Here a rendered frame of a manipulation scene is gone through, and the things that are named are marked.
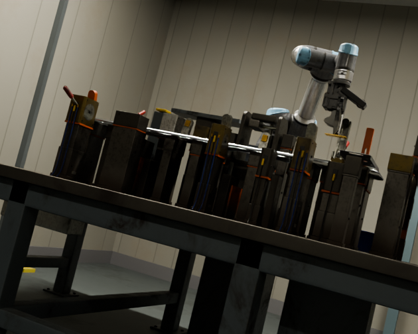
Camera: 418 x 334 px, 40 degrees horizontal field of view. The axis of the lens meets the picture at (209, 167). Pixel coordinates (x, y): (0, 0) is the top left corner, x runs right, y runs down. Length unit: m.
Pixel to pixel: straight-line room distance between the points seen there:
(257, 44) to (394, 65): 1.27
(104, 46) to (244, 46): 1.35
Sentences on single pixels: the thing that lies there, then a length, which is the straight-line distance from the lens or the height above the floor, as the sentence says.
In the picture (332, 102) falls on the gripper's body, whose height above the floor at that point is 1.24.
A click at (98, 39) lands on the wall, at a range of 5.05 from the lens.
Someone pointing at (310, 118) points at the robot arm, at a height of 1.30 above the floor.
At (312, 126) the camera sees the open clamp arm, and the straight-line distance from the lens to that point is 2.16.
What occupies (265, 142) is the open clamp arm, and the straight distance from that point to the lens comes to 2.52.
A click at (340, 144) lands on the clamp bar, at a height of 1.11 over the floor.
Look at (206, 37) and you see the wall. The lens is 5.80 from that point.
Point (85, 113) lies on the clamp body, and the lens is 2.53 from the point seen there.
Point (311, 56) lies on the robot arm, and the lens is 2.44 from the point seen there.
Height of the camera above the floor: 0.71
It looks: 4 degrees up
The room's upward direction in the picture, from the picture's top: 14 degrees clockwise
